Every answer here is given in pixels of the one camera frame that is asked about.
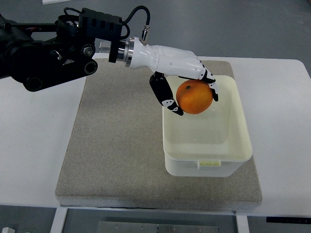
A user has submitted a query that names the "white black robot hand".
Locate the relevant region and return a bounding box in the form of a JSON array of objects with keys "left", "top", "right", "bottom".
[{"left": 117, "top": 37, "right": 218, "bottom": 116}]

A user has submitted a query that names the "black table control panel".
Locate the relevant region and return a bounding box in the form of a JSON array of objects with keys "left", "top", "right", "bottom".
[{"left": 266, "top": 216, "right": 311, "bottom": 224}]

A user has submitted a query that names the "white table leg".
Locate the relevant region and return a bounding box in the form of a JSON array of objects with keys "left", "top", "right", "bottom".
[
  {"left": 50, "top": 207, "right": 68, "bottom": 233},
  {"left": 236, "top": 215, "right": 250, "bottom": 233}
]

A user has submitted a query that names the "orange fruit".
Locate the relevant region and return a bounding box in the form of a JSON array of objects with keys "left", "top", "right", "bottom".
[{"left": 176, "top": 80, "right": 213, "bottom": 114}]

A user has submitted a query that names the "white table leg left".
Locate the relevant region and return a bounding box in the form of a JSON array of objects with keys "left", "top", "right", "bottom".
[{"left": 50, "top": 207, "right": 68, "bottom": 233}]

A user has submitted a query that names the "white plastic box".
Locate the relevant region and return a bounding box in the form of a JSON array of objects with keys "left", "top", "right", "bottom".
[{"left": 162, "top": 75, "right": 253, "bottom": 177}]

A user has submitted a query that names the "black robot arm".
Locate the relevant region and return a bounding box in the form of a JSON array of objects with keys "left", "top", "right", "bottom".
[{"left": 0, "top": 8, "right": 122, "bottom": 92}]

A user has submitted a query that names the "grey metal base plate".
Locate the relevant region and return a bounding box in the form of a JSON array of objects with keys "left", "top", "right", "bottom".
[{"left": 97, "top": 221, "right": 219, "bottom": 233}]

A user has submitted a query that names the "white table leg right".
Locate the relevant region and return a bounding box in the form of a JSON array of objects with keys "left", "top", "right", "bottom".
[{"left": 236, "top": 215, "right": 250, "bottom": 233}]

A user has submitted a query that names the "grey felt mat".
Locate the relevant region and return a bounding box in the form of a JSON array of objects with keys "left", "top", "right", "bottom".
[{"left": 55, "top": 59, "right": 262, "bottom": 212}]

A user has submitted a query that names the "small silver floor plate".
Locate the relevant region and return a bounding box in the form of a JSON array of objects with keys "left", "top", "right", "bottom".
[{"left": 99, "top": 41, "right": 111, "bottom": 53}]

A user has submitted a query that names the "small white block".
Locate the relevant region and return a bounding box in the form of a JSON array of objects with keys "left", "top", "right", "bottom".
[{"left": 1, "top": 227, "right": 15, "bottom": 233}]

